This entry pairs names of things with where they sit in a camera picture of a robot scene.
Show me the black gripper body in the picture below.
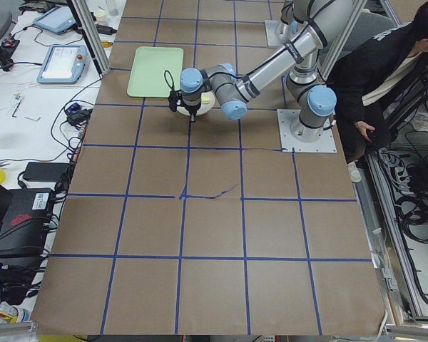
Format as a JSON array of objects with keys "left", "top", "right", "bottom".
[{"left": 183, "top": 102, "right": 201, "bottom": 115}]

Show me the white round plate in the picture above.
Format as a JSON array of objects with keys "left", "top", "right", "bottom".
[{"left": 177, "top": 90, "right": 215, "bottom": 117}]

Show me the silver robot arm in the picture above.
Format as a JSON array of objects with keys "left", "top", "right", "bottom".
[
  {"left": 275, "top": 1, "right": 299, "bottom": 43},
  {"left": 168, "top": 0, "right": 355, "bottom": 152}
]

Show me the mint green plastic tray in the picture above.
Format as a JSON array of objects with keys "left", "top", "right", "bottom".
[{"left": 127, "top": 46, "right": 184, "bottom": 98}]

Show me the white plastic cup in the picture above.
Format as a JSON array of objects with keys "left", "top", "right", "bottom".
[{"left": 93, "top": 9, "right": 108, "bottom": 25}]

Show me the near blue teach pendant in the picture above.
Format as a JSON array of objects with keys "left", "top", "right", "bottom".
[{"left": 36, "top": 44, "right": 88, "bottom": 84}]

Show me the blue teach pendant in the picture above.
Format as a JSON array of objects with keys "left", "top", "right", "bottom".
[
  {"left": 33, "top": 6, "right": 76, "bottom": 35},
  {"left": 36, "top": 44, "right": 88, "bottom": 84}
]

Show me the black power adapter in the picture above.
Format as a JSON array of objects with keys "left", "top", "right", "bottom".
[{"left": 22, "top": 162, "right": 68, "bottom": 182}]

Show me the far blue teach pendant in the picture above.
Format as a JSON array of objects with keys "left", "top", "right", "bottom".
[{"left": 33, "top": 6, "right": 76, "bottom": 35}]

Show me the person in black jacket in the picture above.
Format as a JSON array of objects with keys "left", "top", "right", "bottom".
[{"left": 327, "top": 1, "right": 428, "bottom": 183}]

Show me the black computer case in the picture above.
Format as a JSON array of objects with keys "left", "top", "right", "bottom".
[{"left": 0, "top": 188, "right": 56, "bottom": 258}]

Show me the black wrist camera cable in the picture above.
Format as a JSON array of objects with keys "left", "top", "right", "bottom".
[{"left": 163, "top": 69, "right": 181, "bottom": 112}]

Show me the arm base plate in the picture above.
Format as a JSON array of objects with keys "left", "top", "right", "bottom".
[
  {"left": 277, "top": 109, "right": 337, "bottom": 153},
  {"left": 265, "top": 20, "right": 289, "bottom": 47}
]

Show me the aluminium frame post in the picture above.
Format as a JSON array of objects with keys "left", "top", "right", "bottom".
[{"left": 67, "top": 0, "right": 111, "bottom": 76}]

